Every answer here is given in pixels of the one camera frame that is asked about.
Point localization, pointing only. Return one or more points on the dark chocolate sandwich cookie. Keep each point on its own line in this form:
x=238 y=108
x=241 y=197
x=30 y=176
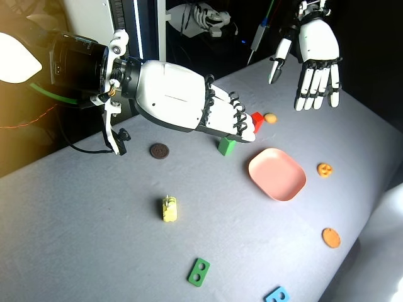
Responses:
x=159 y=151

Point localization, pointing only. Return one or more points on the red block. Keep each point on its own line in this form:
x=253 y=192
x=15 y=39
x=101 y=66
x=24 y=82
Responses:
x=258 y=119

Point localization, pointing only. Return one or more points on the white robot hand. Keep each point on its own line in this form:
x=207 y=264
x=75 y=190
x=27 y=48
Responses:
x=170 y=94
x=318 y=41

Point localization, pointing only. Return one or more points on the yellow toy car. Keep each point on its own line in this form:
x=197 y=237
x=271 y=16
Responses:
x=170 y=212

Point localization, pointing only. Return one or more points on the white cabinet with black strips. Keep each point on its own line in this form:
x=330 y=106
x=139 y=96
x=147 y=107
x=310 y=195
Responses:
x=91 y=19

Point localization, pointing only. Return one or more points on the orange toy pretzel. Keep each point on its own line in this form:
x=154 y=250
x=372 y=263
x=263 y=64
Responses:
x=325 y=170

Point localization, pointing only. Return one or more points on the blue two-hole block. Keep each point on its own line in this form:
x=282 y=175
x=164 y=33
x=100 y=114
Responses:
x=277 y=295

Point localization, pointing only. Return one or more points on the small tan toy bun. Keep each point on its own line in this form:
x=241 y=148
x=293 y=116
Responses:
x=270 y=118

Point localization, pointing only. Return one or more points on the grey table cloth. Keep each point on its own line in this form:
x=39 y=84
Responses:
x=94 y=220

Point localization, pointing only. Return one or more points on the round orange toy biscuit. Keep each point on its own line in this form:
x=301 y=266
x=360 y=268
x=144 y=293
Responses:
x=331 y=238

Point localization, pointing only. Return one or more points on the green two-hole block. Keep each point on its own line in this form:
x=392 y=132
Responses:
x=193 y=277

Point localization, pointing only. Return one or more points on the pink plastic plate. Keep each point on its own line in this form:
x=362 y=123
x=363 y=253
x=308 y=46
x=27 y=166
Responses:
x=277 y=176

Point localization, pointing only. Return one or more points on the spare white robot hand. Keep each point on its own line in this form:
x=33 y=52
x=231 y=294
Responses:
x=189 y=22

